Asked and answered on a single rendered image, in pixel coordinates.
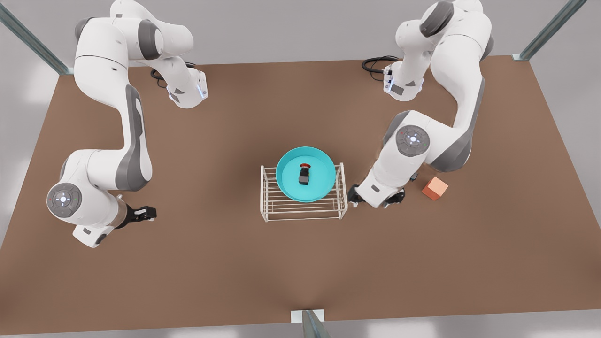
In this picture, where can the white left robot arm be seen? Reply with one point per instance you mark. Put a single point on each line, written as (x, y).
(450, 84)

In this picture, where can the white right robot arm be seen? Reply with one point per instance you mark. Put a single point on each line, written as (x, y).
(101, 75)

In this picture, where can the teal round plate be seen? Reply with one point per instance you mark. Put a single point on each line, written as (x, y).
(306, 174)

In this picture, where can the orange cube block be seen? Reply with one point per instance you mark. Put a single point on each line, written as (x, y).
(435, 188)

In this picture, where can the red button switch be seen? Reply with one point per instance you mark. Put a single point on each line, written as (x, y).
(304, 175)

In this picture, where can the silver frame post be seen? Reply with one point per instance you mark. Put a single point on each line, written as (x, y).
(311, 323)
(549, 30)
(33, 40)

